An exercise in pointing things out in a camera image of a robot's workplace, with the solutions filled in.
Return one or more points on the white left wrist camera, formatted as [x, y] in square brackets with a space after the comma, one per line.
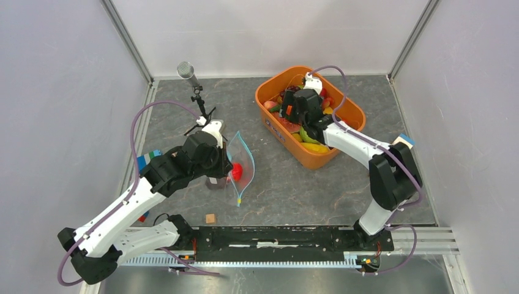
[213, 127]

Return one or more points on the green chili pepper toy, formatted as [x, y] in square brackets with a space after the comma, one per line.
[275, 109]

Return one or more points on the orange plastic bin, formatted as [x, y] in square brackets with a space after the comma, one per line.
[350, 113]

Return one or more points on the small wooden cube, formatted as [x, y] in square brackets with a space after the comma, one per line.
[210, 219]

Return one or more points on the dark purple mangosteen toy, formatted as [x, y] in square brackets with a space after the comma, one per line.
[216, 183]

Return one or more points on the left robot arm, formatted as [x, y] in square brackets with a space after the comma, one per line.
[97, 248]

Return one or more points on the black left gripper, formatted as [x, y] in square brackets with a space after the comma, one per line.
[225, 166]

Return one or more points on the black tripod microphone stand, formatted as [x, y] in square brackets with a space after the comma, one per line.
[186, 71]

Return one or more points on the clear zip top bag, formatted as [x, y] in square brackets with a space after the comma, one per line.
[238, 151]

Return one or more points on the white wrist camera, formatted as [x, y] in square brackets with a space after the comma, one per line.
[311, 82]
[213, 127]

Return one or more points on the red strawberry toy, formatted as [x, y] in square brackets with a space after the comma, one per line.
[236, 172]

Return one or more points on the pink peach toy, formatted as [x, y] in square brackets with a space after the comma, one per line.
[269, 104]

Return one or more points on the yellow lemon toy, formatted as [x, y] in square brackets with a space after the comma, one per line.
[316, 148]

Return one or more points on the watermelon slice toy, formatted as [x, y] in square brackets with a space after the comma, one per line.
[290, 127]

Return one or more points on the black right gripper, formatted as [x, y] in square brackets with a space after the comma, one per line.
[289, 100]

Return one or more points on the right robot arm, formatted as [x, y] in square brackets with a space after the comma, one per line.
[393, 174]

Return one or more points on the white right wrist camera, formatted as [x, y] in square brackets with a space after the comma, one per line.
[311, 82]

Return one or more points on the lychee cluster toy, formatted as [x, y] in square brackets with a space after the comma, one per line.
[326, 99]

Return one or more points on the blue green white block stack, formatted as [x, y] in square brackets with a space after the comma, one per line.
[145, 159]

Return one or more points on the dark purple grape bunch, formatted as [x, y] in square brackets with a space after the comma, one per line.
[293, 88]

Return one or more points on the green cabbage toy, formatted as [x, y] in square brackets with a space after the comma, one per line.
[306, 138]

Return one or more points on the red blue small block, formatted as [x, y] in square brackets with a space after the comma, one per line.
[143, 217]

